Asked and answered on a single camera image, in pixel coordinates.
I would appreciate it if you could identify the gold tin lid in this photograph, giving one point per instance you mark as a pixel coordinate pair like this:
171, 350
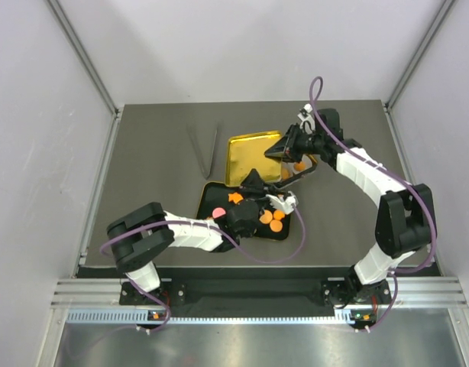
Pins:
246, 152

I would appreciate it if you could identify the black rectangular cookie tray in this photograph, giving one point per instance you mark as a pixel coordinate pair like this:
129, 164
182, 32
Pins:
215, 194

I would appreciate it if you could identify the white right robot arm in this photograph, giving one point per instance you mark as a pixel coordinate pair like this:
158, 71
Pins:
403, 211

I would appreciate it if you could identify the metal serving tongs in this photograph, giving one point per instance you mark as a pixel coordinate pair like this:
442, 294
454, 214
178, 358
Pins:
204, 143

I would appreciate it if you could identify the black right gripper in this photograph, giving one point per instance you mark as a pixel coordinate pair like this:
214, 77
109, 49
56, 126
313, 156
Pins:
286, 148

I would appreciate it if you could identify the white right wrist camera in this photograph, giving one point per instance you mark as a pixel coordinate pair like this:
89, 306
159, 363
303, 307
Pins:
307, 121

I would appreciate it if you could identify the right aluminium frame post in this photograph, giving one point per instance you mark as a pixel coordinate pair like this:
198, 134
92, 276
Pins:
438, 20

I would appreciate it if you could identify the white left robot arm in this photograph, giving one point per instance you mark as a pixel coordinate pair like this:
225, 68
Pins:
139, 237

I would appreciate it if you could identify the aluminium frame post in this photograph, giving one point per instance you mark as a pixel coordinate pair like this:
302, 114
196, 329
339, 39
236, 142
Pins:
438, 20
85, 60

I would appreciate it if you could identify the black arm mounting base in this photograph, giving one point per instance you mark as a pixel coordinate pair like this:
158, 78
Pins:
235, 293

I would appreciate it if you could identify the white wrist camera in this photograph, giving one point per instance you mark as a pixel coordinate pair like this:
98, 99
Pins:
307, 121
286, 203

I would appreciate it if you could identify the grey slotted cable duct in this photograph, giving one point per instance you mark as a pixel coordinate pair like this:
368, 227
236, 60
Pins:
152, 317

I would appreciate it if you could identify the round orange cookie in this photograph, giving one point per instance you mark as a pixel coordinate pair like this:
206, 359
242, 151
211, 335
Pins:
266, 218
276, 226

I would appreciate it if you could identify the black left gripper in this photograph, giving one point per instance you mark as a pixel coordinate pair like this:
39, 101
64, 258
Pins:
253, 182

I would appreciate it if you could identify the pink round cookie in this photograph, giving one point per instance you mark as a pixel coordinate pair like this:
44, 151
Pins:
218, 212

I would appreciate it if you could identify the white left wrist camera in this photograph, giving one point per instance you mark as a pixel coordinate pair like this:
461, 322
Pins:
286, 203

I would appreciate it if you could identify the dark square cookie tin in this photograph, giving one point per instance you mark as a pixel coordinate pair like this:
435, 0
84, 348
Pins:
293, 172

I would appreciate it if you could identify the left aluminium frame post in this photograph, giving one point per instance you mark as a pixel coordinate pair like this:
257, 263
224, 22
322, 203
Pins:
85, 60

